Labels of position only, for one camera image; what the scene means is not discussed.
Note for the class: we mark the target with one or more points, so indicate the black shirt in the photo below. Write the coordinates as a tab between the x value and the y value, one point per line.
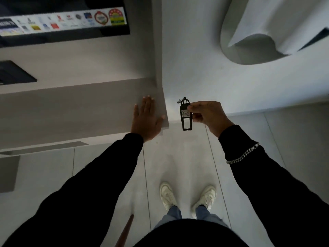
190	235

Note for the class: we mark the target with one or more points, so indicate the black television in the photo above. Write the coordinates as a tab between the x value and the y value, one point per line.
64	3

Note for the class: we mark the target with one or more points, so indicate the person's right forearm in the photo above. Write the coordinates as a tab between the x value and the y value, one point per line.
272	192

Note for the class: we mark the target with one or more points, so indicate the black plastic key tag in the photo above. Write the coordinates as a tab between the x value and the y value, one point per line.
185	123

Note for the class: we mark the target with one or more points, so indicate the person's right hand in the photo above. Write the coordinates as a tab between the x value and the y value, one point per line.
212	117

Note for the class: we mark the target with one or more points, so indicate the colourful sticker strip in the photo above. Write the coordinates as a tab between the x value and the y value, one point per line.
64	21

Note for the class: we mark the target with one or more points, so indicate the person's left forearm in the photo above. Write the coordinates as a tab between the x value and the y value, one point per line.
84	192

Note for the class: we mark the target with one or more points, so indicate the person's left middle finger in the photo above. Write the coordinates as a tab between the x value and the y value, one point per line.
147	105

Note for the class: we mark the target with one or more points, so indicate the person's right fingers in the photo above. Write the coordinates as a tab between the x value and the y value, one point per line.
196	110

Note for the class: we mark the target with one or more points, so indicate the grey wall shelf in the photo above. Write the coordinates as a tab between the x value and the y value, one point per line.
72	113

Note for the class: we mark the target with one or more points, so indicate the white sneaker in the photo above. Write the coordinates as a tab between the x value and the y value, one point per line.
206	199
167	195

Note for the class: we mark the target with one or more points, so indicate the light blue jeans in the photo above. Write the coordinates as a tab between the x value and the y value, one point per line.
172	214

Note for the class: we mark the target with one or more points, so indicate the black box device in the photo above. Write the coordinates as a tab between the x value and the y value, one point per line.
14	73

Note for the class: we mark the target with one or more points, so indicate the white curved fixture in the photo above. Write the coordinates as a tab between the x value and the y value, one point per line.
257	25

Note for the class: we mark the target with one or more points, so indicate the person's left little finger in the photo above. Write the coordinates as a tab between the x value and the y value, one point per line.
136	111

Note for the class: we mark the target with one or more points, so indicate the person's left thumb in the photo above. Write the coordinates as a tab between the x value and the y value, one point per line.
160	120

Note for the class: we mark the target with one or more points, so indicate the person's left hand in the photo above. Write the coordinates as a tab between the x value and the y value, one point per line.
145	124

